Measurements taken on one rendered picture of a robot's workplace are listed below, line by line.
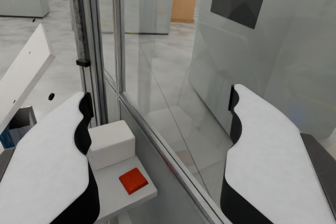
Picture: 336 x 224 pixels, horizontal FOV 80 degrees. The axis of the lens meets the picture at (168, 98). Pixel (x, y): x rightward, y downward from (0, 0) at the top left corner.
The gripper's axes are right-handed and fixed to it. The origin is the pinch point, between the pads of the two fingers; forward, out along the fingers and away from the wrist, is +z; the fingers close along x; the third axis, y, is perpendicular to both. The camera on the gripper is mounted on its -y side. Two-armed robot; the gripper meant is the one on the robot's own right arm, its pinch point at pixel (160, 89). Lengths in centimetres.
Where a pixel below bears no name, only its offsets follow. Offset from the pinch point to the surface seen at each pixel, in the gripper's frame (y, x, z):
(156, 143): 45, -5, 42
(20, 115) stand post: 25, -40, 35
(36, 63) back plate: 8.9, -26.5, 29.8
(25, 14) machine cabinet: 79, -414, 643
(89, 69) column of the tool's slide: 27, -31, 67
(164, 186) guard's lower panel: 61, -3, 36
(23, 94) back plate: 13.3, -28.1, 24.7
